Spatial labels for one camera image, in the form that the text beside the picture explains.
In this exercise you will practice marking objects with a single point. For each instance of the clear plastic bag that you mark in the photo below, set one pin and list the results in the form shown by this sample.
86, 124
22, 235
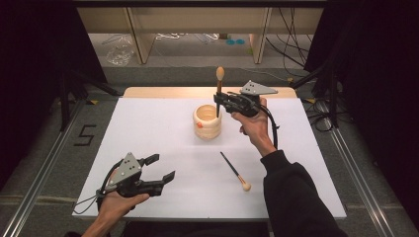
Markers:
120, 52

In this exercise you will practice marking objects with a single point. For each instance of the thin black brush cream bristles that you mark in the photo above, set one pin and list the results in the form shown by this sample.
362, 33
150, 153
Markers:
246, 186

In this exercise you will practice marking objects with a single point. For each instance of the person's right hand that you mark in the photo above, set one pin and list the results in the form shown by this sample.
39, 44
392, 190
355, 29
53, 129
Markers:
258, 130

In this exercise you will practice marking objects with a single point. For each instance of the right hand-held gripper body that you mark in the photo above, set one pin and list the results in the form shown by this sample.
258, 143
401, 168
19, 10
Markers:
247, 103

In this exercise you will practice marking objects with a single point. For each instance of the black curtain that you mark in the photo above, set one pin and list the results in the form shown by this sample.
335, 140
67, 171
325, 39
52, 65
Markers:
378, 65
29, 65

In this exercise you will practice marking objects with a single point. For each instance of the beige office desk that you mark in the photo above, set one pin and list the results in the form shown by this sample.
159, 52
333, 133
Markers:
197, 19

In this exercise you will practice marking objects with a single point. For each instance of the cream ribbed wooden holder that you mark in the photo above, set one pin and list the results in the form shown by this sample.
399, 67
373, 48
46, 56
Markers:
207, 130

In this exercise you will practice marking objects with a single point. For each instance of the small green thing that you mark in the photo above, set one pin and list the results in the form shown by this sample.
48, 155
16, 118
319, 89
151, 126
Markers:
250, 51

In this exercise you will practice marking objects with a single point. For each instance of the blue round disc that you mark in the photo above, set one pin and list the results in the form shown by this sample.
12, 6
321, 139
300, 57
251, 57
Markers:
240, 41
230, 42

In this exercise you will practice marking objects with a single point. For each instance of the person's dark clothing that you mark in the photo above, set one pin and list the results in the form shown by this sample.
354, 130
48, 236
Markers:
197, 230

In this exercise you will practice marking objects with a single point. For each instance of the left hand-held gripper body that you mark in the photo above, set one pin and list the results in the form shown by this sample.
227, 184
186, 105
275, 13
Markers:
126, 171

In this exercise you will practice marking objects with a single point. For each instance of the black brush tan bristles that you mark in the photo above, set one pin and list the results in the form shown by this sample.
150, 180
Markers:
220, 74

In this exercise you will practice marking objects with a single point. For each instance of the black metal stand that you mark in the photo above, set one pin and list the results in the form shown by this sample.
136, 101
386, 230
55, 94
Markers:
334, 105
65, 108

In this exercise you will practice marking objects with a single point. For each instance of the person's left hand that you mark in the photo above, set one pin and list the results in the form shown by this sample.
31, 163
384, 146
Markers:
113, 207

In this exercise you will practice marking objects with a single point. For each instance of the aluminium floor rail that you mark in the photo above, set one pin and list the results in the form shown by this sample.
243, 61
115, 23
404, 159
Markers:
350, 164
47, 164

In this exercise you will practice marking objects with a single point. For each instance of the white table cover board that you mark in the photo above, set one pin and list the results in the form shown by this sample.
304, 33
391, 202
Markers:
164, 131

